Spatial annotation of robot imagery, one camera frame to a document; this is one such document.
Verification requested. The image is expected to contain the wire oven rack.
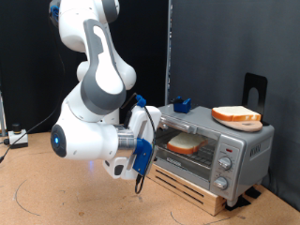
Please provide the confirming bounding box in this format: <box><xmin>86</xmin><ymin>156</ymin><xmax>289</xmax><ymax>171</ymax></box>
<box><xmin>156</xmin><ymin>130</ymin><xmax>218</xmax><ymax>167</ymax></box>

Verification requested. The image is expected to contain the white bread slice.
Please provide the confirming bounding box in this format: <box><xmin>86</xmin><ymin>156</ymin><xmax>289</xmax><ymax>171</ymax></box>
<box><xmin>210</xmin><ymin>105</ymin><xmax>262</xmax><ymax>123</ymax></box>
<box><xmin>166</xmin><ymin>131</ymin><xmax>210</xmax><ymax>156</ymax></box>

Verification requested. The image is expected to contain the emergency stop button box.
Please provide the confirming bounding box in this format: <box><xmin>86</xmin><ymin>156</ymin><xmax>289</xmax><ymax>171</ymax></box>
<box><xmin>7</xmin><ymin>123</ymin><xmax>29</xmax><ymax>150</ymax></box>

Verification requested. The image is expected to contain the long black hanging cable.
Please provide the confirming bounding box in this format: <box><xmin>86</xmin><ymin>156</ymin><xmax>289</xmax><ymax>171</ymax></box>
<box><xmin>0</xmin><ymin>18</ymin><xmax>67</xmax><ymax>163</ymax></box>

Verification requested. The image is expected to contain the small round wooden board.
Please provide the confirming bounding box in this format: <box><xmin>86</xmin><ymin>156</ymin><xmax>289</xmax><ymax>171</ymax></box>
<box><xmin>217</xmin><ymin>119</ymin><xmax>263</xmax><ymax>133</ymax></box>

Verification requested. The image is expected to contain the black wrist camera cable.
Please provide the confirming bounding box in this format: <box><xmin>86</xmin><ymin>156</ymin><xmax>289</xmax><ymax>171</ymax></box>
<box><xmin>120</xmin><ymin>92</ymin><xmax>158</xmax><ymax>195</ymax></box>

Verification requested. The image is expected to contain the silver toaster oven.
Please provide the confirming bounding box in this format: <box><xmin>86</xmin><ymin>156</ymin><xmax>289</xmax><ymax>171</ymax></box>
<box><xmin>152</xmin><ymin>104</ymin><xmax>276</xmax><ymax>208</ymax></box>

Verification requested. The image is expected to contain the silver oven knob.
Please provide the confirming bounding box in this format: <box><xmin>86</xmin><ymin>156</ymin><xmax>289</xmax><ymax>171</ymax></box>
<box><xmin>213</xmin><ymin>176</ymin><xmax>229</xmax><ymax>191</ymax></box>
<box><xmin>217</xmin><ymin>157</ymin><xmax>233</xmax><ymax>172</ymax></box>

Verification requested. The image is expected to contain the wooden slatted block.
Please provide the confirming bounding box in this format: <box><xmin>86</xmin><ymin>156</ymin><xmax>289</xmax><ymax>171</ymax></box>
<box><xmin>145</xmin><ymin>163</ymin><xmax>228</xmax><ymax>218</ymax></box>

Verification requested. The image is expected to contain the blue cable clip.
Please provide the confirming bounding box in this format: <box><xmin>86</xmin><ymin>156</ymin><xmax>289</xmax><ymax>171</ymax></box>
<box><xmin>135</xmin><ymin>94</ymin><xmax>147</xmax><ymax>109</ymax></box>
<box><xmin>50</xmin><ymin>5</ymin><xmax>61</xmax><ymax>22</ymax></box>

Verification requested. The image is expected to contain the vertical metal pole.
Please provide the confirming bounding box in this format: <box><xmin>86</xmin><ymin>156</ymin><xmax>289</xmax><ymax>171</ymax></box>
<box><xmin>164</xmin><ymin>0</ymin><xmax>173</xmax><ymax>106</ymax></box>

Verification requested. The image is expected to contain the black foam pad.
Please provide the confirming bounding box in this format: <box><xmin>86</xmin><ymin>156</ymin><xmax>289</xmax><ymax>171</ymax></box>
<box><xmin>224</xmin><ymin>196</ymin><xmax>252</xmax><ymax>212</ymax></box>
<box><xmin>245</xmin><ymin>186</ymin><xmax>262</xmax><ymax>200</ymax></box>

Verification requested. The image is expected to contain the metal post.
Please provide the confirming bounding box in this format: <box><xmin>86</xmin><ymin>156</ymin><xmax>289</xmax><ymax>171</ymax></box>
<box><xmin>0</xmin><ymin>90</ymin><xmax>8</xmax><ymax>138</ymax></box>

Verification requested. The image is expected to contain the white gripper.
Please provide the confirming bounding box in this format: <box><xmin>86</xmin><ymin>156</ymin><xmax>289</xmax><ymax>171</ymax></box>
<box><xmin>102</xmin><ymin>104</ymin><xmax>169</xmax><ymax>181</ymax></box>

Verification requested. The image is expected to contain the black metal bookend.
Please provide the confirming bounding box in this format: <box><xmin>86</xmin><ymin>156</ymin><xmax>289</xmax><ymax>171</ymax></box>
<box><xmin>242</xmin><ymin>72</ymin><xmax>270</xmax><ymax>127</ymax></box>

